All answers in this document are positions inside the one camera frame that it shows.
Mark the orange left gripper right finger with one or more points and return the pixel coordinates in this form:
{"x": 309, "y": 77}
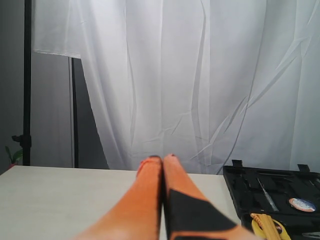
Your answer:
{"x": 189, "y": 215}

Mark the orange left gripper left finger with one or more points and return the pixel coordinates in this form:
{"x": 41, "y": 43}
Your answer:
{"x": 137, "y": 215}

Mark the black plastic tool case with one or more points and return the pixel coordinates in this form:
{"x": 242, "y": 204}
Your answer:
{"x": 248, "y": 197}

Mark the silver adjustable wrench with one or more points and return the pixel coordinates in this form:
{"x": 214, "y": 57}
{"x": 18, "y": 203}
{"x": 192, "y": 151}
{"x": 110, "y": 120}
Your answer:
{"x": 314, "y": 235}

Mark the small precision screwdriver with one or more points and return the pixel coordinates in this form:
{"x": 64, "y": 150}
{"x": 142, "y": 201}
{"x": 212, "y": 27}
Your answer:
{"x": 268, "y": 197}

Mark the white backdrop curtain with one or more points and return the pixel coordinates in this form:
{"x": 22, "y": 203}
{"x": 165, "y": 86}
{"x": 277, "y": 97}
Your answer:
{"x": 207, "y": 80}

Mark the green plant with red pot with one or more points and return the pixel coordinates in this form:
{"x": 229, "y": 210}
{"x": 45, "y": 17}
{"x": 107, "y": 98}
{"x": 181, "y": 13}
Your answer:
{"x": 14, "y": 158}

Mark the black backdrop stand pole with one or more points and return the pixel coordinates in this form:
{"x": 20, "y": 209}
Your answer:
{"x": 25, "y": 140}

